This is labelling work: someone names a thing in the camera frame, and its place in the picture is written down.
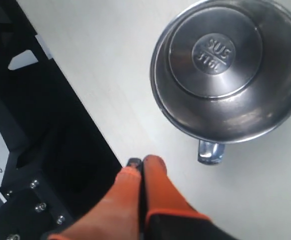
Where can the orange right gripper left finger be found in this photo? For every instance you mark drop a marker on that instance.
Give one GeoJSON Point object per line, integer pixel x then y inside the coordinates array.
{"type": "Point", "coordinates": [116, 215]}

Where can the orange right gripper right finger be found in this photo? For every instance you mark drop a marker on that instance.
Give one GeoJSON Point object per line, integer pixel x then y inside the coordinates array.
{"type": "Point", "coordinates": [169, 216]}

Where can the shiny steel mug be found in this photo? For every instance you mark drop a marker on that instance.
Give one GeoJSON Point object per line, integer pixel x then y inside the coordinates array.
{"type": "Point", "coordinates": [221, 72]}

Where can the black metal shelf rack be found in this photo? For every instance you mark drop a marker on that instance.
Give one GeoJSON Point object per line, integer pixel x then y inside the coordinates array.
{"type": "Point", "coordinates": [59, 165]}

